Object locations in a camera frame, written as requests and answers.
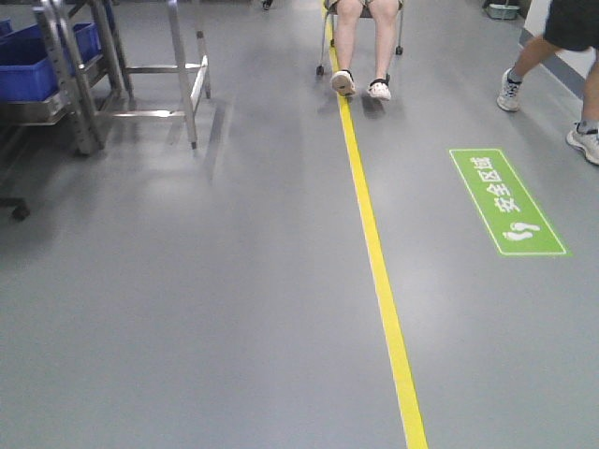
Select green floor safety sign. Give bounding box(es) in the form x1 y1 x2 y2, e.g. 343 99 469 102
449 149 570 256

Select grey metal chair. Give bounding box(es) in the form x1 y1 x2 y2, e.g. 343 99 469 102
322 0 404 81

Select seated person bare legs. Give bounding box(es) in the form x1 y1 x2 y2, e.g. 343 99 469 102
330 0 396 101

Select black mesh office chair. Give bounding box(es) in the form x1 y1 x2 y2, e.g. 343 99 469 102
0 197 30 222

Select blue bins on rack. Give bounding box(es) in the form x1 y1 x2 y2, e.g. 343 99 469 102
0 18 102 102

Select walking person legs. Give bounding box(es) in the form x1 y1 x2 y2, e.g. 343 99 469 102
496 1 598 165

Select green bucket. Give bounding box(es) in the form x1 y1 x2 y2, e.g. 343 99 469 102
483 3 520 21

